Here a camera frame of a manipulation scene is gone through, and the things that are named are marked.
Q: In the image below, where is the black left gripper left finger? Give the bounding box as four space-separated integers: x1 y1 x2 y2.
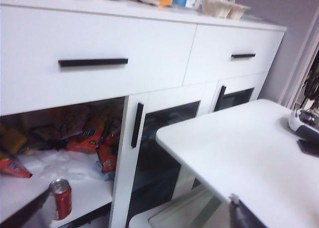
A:
0 187 53 228

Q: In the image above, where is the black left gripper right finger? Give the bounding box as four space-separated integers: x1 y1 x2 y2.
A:
228 193 276 228

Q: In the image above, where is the red beverage can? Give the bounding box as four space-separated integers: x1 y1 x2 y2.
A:
48 179 73 221

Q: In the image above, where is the white glass-panel cabinet door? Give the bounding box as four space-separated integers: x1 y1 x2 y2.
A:
109 81 220 228
210 72 269 114

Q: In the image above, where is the white cabinet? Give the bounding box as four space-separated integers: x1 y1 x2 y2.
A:
0 0 287 228

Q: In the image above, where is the white plastic bag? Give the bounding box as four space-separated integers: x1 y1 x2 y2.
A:
16 148 117 183

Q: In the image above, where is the white black device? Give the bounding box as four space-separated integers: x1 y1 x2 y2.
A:
287 108 319 142

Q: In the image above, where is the black vertical door handle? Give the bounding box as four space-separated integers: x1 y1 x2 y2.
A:
131 102 145 148
215 85 227 112

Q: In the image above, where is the black horizontal drawer handle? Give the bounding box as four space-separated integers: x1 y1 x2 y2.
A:
230 53 257 60
58 57 129 69

